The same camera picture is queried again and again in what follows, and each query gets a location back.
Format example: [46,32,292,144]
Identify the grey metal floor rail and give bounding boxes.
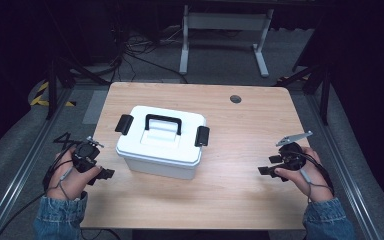
[303,92,383,240]
[0,85,75,240]

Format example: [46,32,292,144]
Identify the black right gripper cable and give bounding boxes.
[293,150,336,197]

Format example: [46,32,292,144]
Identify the white plastic storage box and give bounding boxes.
[114,105,211,181]

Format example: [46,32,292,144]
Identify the person's right hand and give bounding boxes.
[274,146,335,204]

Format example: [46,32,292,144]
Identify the white metal desk frame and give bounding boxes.
[178,4,275,79]

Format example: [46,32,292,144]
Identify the yellow black hazard tape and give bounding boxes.
[29,81,77,108]

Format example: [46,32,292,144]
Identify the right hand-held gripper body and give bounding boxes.
[275,130,314,171]

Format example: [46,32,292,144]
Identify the bundle of black floor cables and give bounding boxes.
[112,28,189,85]

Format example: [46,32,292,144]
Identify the person's left hand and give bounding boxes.
[46,146,103,201]

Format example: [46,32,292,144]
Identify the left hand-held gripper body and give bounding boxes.
[71,135,105,174]

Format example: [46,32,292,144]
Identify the black tripod stand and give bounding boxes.
[45,55,112,121]
[275,62,332,127]

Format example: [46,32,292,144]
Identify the grey left wrist cord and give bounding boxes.
[57,165,75,201]

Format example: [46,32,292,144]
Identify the grey wrist cord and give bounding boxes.
[57,165,75,201]
[299,169,335,203]

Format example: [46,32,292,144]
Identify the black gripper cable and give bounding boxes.
[293,150,336,197]
[0,146,78,240]

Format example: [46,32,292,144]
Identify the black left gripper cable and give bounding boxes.
[0,146,78,240]

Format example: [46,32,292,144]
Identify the grey right wrist cord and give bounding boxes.
[299,169,335,203]

